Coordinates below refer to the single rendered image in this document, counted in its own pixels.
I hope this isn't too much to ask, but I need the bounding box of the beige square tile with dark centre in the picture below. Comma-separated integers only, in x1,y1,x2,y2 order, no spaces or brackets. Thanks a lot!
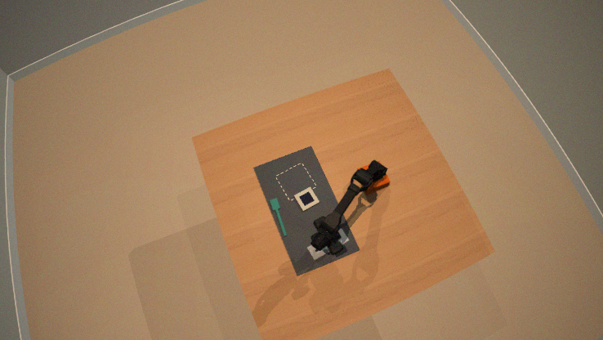
294,187,319,212

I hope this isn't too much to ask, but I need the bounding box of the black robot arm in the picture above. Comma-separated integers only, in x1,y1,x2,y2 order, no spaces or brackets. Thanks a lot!
310,160,388,251

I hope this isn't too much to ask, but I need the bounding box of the green small trowel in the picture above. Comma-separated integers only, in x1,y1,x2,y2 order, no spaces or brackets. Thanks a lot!
270,198,287,236

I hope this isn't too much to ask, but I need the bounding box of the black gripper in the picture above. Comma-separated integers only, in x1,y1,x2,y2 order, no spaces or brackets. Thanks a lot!
314,217,343,255

